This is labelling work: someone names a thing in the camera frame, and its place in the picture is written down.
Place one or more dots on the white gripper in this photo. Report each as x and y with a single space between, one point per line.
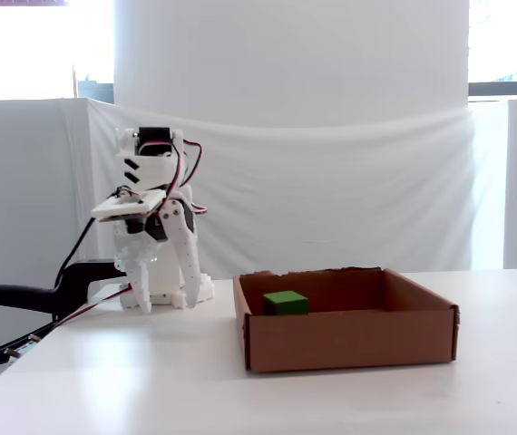
173 217

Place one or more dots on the green cube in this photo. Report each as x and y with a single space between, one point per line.
285 302

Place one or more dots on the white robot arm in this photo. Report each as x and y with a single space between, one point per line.
149 167

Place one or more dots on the brown cardboard box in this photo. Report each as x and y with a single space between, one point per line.
349 340

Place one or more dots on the black curved clamp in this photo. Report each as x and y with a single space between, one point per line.
13 294

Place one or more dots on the white fabric backdrop sheet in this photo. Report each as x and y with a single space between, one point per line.
331 190

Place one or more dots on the bright glass window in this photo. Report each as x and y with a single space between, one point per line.
508 41
22 45

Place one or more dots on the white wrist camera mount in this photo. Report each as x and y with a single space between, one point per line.
127 206

